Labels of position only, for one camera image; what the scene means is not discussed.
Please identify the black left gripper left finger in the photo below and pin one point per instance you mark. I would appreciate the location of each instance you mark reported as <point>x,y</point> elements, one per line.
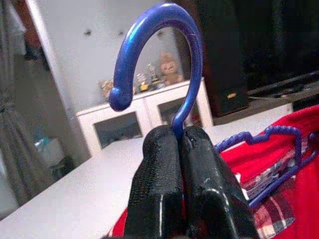
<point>154,186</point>

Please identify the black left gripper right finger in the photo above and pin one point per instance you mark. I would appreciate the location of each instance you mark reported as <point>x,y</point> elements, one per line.
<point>211,199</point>

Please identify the red polo shirt white stripes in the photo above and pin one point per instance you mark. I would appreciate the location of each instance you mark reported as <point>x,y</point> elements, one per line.
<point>306,199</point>

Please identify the white glass door cabinet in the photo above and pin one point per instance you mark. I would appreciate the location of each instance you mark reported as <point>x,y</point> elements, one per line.
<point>149,99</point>

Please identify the brown teddy bear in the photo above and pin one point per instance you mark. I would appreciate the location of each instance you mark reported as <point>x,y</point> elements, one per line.
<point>169,69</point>

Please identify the black speaker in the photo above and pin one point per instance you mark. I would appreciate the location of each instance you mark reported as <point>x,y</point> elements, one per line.
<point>229,82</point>

